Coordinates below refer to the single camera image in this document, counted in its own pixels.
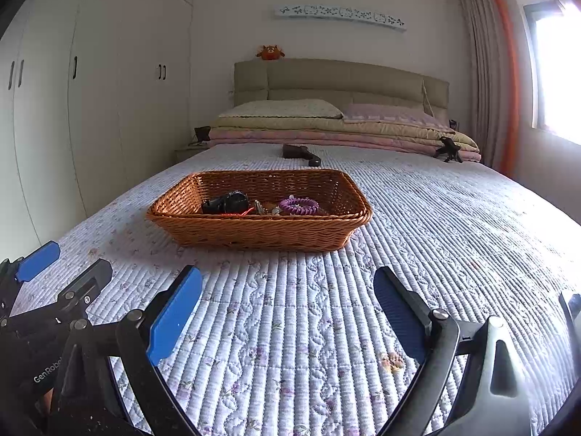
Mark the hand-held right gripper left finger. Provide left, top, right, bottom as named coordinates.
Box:
left=45, top=265, right=204, bottom=436

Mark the brown wicker basket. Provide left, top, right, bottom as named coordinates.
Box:
left=146, top=169, right=373, bottom=252

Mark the white wardrobe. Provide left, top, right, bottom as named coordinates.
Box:
left=0, top=0, right=197, bottom=256

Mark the black clip on blankets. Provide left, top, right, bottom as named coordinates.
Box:
left=433, top=136, right=464, bottom=164

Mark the folded beige quilt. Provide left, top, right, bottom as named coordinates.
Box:
left=210, top=116, right=480, bottom=149

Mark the window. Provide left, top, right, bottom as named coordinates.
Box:
left=522, top=0, right=581, bottom=144

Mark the white quilted bedspread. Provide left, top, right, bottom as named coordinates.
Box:
left=9, top=144, right=581, bottom=436

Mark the purple spiral hair tie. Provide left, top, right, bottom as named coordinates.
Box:
left=278, top=197, right=320, bottom=217

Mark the folded pink quilt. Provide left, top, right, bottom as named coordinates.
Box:
left=208, top=128, right=482, bottom=163

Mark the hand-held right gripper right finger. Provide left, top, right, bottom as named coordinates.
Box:
left=373, top=266, right=534, bottom=436

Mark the white decorative wall shelf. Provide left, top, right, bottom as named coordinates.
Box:
left=273, top=4, right=407, bottom=33

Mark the pink pillow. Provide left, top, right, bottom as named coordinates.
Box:
left=342, top=103, right=448, bottom=128

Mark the beige padded headboard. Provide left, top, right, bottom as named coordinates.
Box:
left=233, top=58, right=450, bottom=119

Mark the beige and orange curtain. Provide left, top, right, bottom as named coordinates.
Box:
left=456, top=0, right=521, bottom=176

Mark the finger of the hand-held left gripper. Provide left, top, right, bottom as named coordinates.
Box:
left=9, top=258, right=114, bottom=332
left=0, top=241, right=61, bottom=315

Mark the white nightstand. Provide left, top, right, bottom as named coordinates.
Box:
left=175, top=143, right=211, bottom=162

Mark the red cord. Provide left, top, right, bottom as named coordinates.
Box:
left=213, top=207, right=256, bottom=219

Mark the orange plush toy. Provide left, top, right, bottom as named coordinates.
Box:
left=255, top=44, right=286, bottom=61

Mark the black wristwatch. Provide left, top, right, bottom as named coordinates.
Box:
left=202, top=190, right=251, bottom=215

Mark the brown pouch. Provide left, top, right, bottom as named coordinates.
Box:
left=282, top=144, right=322, bottom=167

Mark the cream floral pillow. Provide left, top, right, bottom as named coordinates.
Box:
left=218, top=99, right=344, bottom=120

